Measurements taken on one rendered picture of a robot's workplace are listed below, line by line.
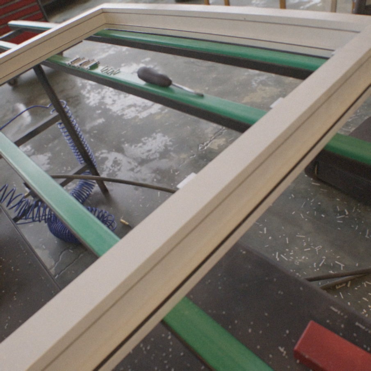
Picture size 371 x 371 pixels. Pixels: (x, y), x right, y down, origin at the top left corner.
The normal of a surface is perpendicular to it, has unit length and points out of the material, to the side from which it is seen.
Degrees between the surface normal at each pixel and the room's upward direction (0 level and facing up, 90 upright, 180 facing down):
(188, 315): 0
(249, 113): 0
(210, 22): 90
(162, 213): 0
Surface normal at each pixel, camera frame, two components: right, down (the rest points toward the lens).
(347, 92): 0.68, 0.38
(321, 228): -0.23, -0.71
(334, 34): -0.70, 0.60
